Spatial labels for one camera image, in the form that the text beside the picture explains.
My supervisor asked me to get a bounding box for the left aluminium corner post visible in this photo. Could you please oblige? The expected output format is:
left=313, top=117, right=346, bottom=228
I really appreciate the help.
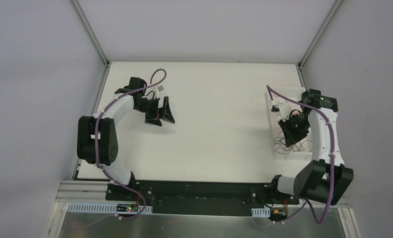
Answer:
left=69, top=0, right=110, bottom=68

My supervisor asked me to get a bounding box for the white foam compartment tray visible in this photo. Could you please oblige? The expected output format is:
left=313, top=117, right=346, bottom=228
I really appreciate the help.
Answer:
left=266, top=93, right=312, bottom=162

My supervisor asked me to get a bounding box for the right white slotted cable duct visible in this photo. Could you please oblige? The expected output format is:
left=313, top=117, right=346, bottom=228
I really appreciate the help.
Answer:
left=251, top=207, right=271, bottom=218

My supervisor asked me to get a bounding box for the aluminium corner post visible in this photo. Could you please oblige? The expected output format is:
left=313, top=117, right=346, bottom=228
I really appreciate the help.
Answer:
left=298, top=0, right=344, bottom=70
left=69, top=0, right=110, bottom=68

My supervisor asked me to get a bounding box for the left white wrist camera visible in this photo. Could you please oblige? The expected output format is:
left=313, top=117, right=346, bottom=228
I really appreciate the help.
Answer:
left=147, top=85, right=164, bottom=100

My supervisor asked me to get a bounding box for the left green controller board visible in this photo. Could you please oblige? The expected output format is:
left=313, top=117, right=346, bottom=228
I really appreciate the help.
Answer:
left=116, top=204, right=140, bottom=214

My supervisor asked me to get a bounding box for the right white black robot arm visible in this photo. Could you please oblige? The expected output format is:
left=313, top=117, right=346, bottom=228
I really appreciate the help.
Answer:
left=267, top=87, right=354, bottom=205

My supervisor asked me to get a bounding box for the white slotted cable duct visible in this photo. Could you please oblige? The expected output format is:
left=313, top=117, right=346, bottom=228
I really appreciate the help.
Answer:
left=67, top=202, right=153, bottom=215
left=251, top=207, right=271, bottom=218

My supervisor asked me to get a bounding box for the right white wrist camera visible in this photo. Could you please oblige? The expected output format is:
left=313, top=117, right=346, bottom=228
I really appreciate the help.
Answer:
left=270, top=100, right=292, bottom=121

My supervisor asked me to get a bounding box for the right aluminium corner post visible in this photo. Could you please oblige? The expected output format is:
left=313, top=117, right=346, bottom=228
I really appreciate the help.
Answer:
left=298, top=0, right=344, bottom=70

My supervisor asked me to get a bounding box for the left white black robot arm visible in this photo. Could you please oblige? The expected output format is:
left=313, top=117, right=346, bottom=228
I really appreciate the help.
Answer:
left=77, top=77, right=175, bottom=201

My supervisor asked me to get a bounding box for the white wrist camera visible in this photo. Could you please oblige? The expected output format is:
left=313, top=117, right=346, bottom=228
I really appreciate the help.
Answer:
left=270, top=100, right=292, bottom=121
left=147, top=85, right=164, bottom=100

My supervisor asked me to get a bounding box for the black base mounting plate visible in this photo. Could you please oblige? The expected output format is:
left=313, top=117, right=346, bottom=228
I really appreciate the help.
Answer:
left=105, top=180, right=299, bottom=217

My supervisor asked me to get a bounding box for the aluminium front frame rail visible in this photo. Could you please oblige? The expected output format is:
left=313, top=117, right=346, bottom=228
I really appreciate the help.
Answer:
left=56, top=179, right=352, bottom=209

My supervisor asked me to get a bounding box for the left white slotted cable duct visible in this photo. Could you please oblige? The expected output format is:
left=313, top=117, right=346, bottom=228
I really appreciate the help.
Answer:
left=67, top=202, right=153, bottom=215

